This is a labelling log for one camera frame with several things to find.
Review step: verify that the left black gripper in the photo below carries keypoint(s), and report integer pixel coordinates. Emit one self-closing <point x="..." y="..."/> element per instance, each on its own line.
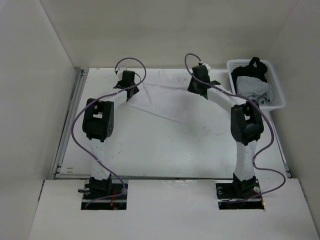
<point x="135" y="90"/>

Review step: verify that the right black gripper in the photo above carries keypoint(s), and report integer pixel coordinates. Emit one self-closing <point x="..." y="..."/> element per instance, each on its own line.
<point x="190" y="88"/>

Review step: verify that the white tank top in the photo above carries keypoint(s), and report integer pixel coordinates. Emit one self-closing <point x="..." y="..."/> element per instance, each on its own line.
<point x="164" y="94"/>

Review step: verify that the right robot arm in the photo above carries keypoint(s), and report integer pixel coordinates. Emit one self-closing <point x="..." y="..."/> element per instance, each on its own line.
<point x="246" y="125"/>

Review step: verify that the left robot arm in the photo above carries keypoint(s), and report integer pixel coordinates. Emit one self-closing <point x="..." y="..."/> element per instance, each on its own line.
<point x="98" y="125"/>

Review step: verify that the grey tank top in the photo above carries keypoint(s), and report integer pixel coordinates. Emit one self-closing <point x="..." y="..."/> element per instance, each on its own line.
<point x="254" y="89"/>

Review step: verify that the black tank top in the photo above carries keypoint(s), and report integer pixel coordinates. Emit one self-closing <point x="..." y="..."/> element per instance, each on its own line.
<point x="255" y="69"/>

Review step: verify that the white plastic basket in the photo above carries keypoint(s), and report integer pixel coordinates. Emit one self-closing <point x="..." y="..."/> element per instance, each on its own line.
<point x="278" y="98"/>

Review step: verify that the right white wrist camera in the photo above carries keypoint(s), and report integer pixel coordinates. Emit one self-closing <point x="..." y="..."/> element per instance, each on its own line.
<point x="208" y="67"/>

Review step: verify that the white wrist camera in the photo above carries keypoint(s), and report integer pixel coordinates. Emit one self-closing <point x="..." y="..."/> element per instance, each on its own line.
<point x="119" y="71"/>
<point x="208" y="67"/>

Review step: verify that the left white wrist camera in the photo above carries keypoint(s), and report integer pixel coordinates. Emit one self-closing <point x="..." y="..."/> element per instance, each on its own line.
<point x="119" y="71"/>

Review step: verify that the aluminium table frame rail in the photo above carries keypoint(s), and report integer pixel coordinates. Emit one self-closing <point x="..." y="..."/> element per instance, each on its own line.
<point x="80" y="78"/>

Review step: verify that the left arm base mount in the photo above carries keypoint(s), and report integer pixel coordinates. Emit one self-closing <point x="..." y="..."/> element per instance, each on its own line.
<point x="103" y="195"/>

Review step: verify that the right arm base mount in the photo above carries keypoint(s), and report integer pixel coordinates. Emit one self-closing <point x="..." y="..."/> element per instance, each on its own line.
<point x="234" y="195"/>

